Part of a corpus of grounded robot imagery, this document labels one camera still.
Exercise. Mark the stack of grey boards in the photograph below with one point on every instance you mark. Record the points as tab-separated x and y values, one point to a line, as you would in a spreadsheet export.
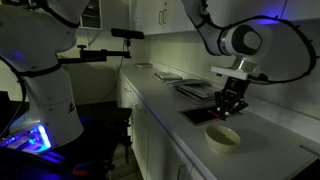
198	93

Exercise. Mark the thin grey flat board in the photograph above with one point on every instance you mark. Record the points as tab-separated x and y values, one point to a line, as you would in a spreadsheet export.
188	82

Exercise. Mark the white round bowl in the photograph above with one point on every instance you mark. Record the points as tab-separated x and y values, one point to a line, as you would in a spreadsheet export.
222	145

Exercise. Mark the black robot cart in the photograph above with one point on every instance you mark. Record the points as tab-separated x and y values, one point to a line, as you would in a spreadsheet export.
103	133

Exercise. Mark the white upper wall cabinet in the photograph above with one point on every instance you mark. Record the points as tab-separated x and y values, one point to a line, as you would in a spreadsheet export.
180	15

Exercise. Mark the flat grey book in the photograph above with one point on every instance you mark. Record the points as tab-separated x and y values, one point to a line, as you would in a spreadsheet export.
167	76

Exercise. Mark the black stereo camera bar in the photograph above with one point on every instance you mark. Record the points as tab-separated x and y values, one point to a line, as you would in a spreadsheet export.
127	33

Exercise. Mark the black articulated camera mount arm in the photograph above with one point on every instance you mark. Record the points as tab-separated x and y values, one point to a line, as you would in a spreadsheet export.
93	55

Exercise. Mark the dark flat tray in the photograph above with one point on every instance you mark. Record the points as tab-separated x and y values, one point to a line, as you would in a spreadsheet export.
200	116

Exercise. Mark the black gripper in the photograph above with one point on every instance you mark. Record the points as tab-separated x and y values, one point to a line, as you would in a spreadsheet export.
235	88

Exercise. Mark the white lower cabinet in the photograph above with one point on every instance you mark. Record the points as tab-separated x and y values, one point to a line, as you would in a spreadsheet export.
146	140

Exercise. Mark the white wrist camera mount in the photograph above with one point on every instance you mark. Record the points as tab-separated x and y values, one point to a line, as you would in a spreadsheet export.
230	72

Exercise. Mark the small flat grey pad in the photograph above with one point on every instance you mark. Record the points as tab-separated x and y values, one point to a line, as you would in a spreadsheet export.
143	65

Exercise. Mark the open shelf wall cabinet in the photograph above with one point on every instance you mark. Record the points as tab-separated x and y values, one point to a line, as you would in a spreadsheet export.
90	15

